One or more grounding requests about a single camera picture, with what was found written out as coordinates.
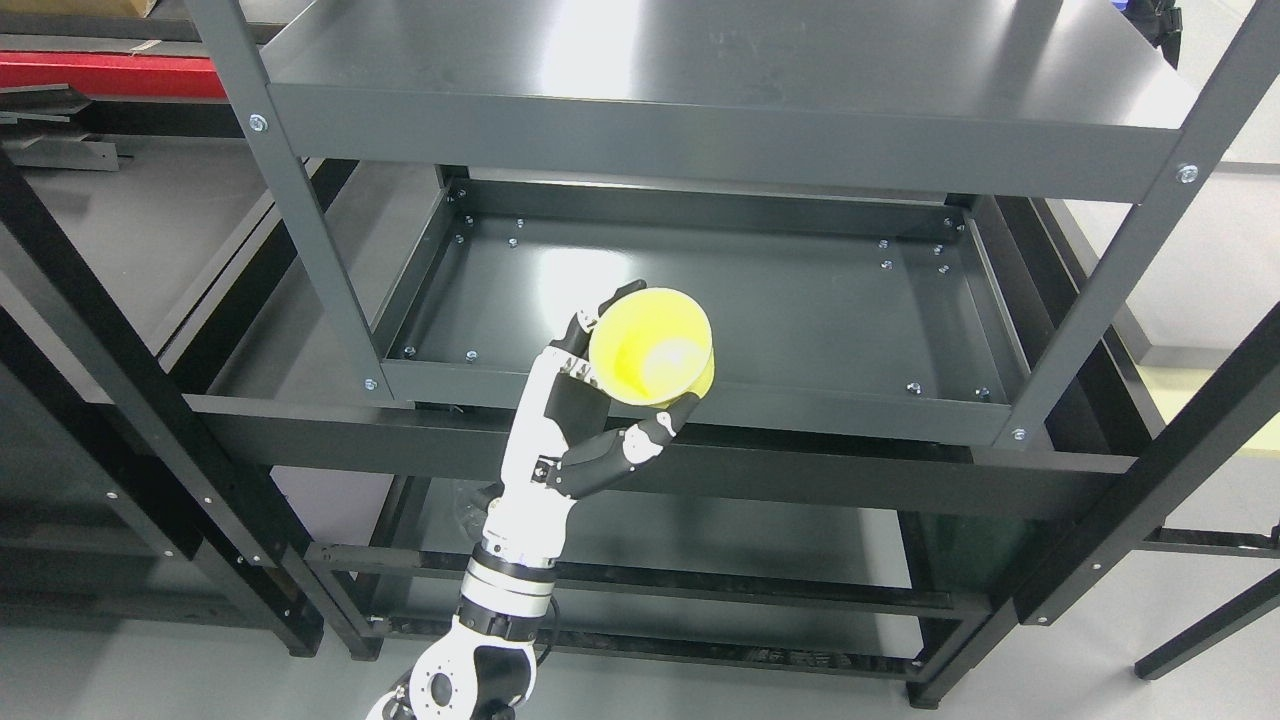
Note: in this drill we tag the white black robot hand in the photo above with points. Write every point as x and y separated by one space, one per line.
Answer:
570 441

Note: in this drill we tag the yellow plastic cup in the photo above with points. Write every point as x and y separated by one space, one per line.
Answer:
651 347

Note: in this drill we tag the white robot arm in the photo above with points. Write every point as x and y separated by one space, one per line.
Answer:
485 665

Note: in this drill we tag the dark grey metal shelf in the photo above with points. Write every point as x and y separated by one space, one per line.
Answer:
905 219

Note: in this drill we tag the black metal shelf rack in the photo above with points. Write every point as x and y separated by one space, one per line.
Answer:
770 549

